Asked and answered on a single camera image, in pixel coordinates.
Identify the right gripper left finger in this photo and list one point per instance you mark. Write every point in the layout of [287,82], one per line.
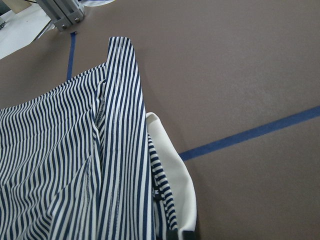
[172,235]

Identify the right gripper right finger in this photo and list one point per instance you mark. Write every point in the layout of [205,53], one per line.
[189,235]

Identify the aluminium frame post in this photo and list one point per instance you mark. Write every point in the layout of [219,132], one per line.
[63,13]

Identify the striped polo shirt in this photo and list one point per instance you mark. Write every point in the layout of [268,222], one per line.
[85,161]

